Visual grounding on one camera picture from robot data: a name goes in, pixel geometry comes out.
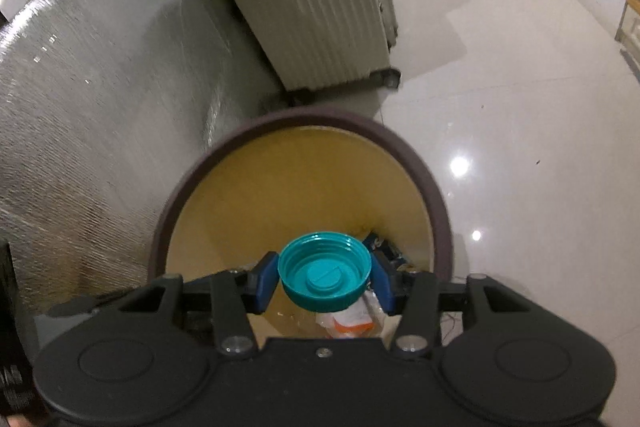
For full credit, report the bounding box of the crushed blue soda can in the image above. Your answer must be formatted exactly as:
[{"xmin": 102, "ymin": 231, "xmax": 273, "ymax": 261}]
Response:
[{"xmin": 362, "ymin": 232, "xmax": 412, "ymax": 271}]

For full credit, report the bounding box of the teal plastic lid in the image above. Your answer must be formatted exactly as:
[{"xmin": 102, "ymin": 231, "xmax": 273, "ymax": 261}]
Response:
[{"xmin": 278, "ymin": 232, "xmax": 372, "ymax": 313}]

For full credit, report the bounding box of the round wooden trash bin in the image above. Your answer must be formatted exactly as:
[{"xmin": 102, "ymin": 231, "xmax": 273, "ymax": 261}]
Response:
[{"xmin": 148, "ymin": 108, "xmax": 452, "ymax": 350}]

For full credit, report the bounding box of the white orange crumpled wrapper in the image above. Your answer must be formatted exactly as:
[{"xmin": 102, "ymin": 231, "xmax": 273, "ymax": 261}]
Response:
[{"xmin": 316, "ymin": 289, "xmax": 386, "ymax": 339}]

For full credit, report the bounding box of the cream hard-shell suitcase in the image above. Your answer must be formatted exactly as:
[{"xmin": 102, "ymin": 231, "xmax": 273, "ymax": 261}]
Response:
[{"xmin": 233, "ymin": 0, "xmax": 400, "ymax": 92}]

